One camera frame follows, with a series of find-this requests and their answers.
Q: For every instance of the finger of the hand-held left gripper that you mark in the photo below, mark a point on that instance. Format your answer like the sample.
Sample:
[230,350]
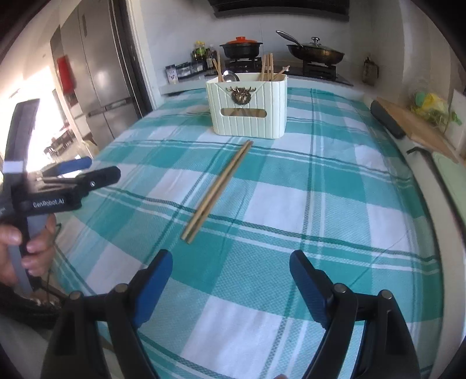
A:
[76,163]
[102,176]

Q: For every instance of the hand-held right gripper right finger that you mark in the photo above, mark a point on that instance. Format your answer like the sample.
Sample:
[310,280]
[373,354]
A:
[309,288]

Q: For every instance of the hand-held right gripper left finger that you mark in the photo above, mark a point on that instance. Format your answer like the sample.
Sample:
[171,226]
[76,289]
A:
[153,288]

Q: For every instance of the cream ribbed utensil holder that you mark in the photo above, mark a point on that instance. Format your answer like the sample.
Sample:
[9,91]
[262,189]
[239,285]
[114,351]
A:
[247,124]

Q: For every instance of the metal spoon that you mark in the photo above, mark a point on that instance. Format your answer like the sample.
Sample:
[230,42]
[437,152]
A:
[230,75]

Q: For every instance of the person's left hand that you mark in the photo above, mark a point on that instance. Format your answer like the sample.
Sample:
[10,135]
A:
[42,251]

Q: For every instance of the red hanging item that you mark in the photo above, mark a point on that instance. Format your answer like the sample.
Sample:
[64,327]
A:
[66,74]

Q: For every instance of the stainless steel fridge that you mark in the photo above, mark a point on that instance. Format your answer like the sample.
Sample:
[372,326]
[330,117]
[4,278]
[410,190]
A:
[105,73]

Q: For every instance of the teal white checked tablecloth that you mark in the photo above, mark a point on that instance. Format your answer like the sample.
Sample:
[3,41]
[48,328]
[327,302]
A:
[327,182]

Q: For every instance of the spice jar rack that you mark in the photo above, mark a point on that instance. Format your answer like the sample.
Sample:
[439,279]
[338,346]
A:
[182,71]

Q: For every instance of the green label bottle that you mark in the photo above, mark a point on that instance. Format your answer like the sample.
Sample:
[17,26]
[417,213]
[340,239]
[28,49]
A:
[198,53]

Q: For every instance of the dark sauce bottle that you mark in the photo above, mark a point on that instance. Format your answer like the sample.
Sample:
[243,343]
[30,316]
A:
[210,58]

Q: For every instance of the pale green board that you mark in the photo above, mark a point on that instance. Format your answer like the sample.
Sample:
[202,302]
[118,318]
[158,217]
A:
[451,182]

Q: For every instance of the black pot with orange lid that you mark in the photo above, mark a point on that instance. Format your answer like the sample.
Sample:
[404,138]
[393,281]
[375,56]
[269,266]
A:
[240,49]

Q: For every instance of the wooden cutting board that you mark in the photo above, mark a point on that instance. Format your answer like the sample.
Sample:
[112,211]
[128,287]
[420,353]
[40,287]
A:
[418,125]

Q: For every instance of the yellow and green bundle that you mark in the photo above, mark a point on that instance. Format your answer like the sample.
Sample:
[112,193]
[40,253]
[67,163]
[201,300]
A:
[433,105]

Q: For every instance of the small metal grater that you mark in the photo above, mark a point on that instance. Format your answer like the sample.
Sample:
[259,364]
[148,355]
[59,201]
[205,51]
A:
[370,71]

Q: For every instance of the black wok with lid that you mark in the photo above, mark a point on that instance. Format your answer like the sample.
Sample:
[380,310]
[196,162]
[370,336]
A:
[316,54]

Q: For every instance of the black range hood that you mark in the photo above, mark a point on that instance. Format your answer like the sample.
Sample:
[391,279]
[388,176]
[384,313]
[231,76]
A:
[276,7]

